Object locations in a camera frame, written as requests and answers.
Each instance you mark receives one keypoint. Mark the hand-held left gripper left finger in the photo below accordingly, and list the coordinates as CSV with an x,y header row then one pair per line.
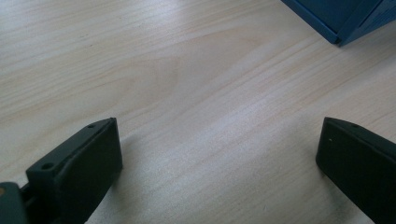
x,y
77,174

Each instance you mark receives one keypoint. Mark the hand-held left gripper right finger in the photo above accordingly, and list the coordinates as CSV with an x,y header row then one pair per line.
x,y
358,168

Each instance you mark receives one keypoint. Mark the blue three-slot file rack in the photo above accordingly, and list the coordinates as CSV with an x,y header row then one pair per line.
x,y
345,15

